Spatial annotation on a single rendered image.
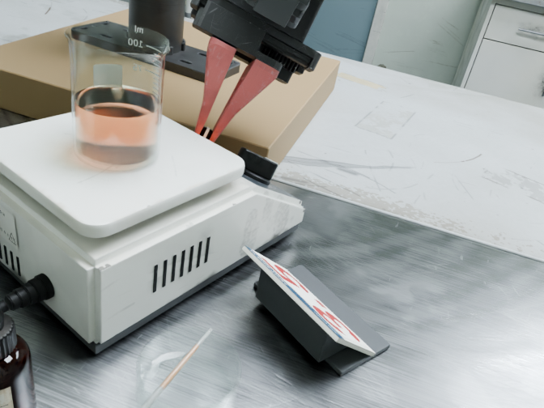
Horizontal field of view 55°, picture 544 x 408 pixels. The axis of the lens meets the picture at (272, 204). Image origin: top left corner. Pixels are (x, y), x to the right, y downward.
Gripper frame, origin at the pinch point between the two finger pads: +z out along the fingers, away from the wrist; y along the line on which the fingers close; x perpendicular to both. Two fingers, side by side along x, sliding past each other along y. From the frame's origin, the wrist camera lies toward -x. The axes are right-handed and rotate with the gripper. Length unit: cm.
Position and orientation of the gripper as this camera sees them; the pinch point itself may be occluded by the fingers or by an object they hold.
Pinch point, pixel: (206, 132)
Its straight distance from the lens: 42.4
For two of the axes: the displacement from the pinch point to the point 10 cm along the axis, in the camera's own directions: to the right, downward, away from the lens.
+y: 8.8, 4.2, 2.1
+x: -1.4, -1.9, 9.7
